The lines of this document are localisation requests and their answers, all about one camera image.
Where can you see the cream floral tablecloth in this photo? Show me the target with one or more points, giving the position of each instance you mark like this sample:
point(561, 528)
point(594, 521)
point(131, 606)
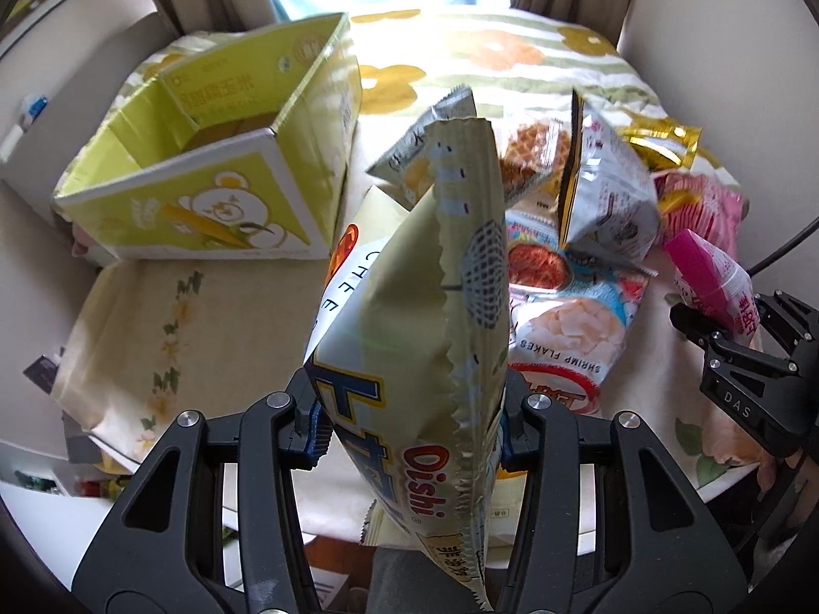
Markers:
point(157, 337)

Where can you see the small pink white packet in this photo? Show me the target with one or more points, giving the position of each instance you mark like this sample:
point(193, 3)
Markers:
point(712, 282)

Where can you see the pink marshmallow bag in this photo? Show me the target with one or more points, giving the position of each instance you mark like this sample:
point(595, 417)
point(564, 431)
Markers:
point(701, 204)

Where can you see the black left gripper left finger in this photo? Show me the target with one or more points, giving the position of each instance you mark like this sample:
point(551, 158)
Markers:
point(209, 521)

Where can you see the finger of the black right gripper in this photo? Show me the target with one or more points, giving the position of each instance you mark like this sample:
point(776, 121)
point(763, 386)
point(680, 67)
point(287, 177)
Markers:
point(701, 330)
point(790, 322)

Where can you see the yellow-green cardboard box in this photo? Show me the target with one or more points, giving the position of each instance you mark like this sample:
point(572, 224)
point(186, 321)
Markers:
point(236, 152)

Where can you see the gold foil snack packet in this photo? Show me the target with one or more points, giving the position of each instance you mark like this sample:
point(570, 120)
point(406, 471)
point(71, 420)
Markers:
point(663, 145)

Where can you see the grey corn chips bag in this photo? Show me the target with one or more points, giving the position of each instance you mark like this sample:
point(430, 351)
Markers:
point(404, 165)

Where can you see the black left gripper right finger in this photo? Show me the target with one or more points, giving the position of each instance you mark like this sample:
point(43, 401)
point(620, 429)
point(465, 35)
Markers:
point(609, 522)

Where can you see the shrimp flakes snack bag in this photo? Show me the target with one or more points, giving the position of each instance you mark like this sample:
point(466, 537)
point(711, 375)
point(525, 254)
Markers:
point(570, 314)

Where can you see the Oishi cheese snack bag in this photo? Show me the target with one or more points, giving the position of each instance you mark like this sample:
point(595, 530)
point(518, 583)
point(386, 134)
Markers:
point(411, 368)

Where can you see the packaged round waffle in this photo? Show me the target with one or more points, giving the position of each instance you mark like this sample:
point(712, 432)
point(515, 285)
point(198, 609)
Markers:
point(534, 160)

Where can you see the white silver snack bag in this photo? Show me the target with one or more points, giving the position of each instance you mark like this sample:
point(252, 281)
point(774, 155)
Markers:
point(607, 204)

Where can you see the floral striped quilt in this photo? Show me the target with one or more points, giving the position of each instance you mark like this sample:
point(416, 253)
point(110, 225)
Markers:
point(514, 63)

